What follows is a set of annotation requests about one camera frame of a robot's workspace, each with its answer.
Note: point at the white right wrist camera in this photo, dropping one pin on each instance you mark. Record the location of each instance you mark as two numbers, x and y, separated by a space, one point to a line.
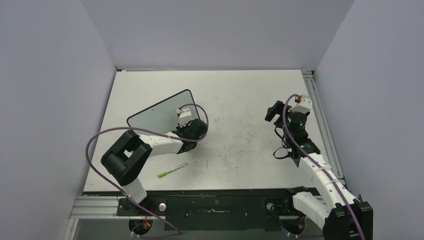
304 104

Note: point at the black framed small whiteboard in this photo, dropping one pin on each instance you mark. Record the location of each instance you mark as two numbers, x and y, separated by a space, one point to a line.
161 117

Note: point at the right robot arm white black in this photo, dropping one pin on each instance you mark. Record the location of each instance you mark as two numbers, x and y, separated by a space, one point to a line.
340 215

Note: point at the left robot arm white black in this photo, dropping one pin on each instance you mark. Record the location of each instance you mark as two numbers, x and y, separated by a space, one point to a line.
125 159

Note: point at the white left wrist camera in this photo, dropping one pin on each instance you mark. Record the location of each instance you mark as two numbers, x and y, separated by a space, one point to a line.
184 116

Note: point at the silver marker pen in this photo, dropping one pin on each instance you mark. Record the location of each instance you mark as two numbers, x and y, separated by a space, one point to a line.
177 168

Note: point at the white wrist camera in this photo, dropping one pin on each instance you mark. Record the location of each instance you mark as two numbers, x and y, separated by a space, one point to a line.
304 104
184 116

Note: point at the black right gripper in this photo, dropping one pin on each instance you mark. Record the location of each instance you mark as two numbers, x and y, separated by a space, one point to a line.
277 109

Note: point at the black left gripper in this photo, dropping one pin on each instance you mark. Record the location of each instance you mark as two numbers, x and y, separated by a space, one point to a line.
181 128

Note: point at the green marker cap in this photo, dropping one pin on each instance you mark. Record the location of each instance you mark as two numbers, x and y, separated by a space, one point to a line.
161 175

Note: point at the aluminium rail right side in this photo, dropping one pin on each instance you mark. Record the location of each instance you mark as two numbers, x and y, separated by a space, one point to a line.
328 142

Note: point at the aluminium front frame rail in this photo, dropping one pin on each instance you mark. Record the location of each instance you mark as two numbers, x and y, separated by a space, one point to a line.
96 208

